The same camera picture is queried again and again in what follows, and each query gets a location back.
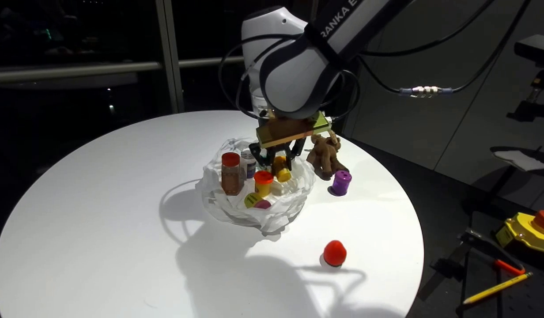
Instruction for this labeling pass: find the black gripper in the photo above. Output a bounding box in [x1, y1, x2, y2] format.
[249, 131, 309, 175]

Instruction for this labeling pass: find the yellow emergency stop button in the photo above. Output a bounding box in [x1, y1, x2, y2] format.
[495, 209, 544, 256]

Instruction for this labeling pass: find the red cap white base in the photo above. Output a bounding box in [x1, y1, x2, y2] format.
[320, 239, 350, 269]

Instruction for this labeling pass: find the grey flat plate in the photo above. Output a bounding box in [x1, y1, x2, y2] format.
[491, 145, 544, 175]

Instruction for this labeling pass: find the yellow pencil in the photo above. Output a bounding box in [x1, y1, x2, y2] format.
[461, 270, 534, 308]

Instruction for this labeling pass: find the black tool red handle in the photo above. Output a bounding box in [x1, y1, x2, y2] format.
[458, 228, 528, 279]

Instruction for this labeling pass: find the yellow can wide orange lid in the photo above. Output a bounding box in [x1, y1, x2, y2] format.
[253, 168, 276, 200]

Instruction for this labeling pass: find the purple bottle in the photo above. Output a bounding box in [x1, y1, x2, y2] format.
[327, 168, 354, 198]

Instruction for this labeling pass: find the black stand equipment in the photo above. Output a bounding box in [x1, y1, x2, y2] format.
[506, 32, 544, 124]

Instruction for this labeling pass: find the grey metal railing bar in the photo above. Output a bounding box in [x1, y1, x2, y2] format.
[0, 55, 248, 85]

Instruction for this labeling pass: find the yellow can barcode orange lid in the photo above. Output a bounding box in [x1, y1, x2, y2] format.
[272, 154, 294, 184]

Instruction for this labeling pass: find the brown moose plush toy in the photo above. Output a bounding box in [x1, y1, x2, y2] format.
[306, 129, 348, 182]

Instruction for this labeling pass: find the white plastic bag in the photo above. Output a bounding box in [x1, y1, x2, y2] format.
[198, 136, 317, 240]

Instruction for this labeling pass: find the grey slanted metal pole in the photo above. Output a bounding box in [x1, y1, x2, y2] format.
[154, 0, 186, 115]

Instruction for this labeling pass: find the black cable silver connector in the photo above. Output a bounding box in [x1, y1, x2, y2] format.
[357, 0, 534, 101]

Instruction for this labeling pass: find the yellow can purple lid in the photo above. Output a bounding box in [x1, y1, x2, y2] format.
[244, 191, 272, 210]

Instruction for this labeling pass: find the spice bottle red cap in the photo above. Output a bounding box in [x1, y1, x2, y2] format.
[219, 150, 246, 196]

